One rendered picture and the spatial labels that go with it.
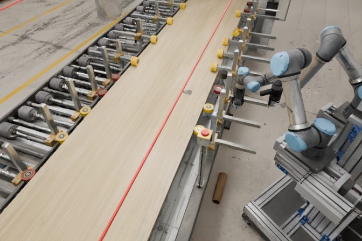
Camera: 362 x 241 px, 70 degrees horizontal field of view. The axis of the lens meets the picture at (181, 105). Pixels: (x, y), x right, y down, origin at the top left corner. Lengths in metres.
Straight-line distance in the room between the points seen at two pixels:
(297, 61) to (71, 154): 1.46
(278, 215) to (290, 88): 1.26
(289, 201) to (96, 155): 1.62
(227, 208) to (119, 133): 1.25
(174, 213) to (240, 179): 1.08
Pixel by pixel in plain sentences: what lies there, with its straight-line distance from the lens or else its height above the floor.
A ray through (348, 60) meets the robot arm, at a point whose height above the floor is 1.38.
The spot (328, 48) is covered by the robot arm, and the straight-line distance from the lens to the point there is 1.79.
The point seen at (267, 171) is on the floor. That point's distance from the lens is 2.87.
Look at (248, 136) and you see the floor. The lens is 3.12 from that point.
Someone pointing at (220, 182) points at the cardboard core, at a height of 0.08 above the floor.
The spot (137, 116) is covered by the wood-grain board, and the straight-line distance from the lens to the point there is 1.99.
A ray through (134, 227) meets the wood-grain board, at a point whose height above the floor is 0.90.
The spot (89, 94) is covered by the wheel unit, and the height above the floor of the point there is 0.88.
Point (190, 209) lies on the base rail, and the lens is 1.76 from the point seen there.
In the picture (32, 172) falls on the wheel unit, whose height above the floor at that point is 0.91.
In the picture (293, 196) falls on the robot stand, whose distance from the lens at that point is 2.54.
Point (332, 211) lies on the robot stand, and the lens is 1.68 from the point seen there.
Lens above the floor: 2.29
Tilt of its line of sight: 42 degrees down
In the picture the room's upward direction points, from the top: straight up
